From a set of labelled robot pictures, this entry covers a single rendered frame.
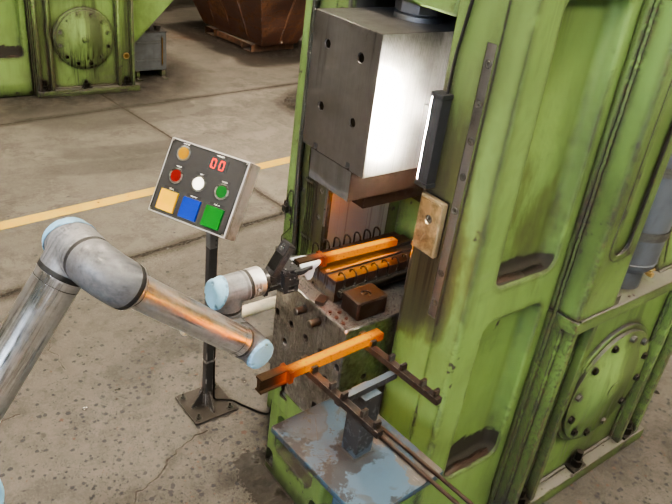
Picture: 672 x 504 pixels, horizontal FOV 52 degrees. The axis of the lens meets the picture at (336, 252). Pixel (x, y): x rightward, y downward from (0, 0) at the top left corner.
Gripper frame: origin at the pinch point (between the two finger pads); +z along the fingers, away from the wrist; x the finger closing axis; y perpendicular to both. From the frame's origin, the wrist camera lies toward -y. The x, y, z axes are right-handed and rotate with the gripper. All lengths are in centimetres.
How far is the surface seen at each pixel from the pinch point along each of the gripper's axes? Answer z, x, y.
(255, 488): -12, -7, 104
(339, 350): -17.0, 35.7, 5.0
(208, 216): -13.8, -45.0, 3.3
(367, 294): 9.5, 15.5, 7.2
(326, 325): -3.1, 12.7, 16.6
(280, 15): 352, -559, 59
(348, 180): 3.4, 6.8, -29.1
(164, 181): -20, -67, -2
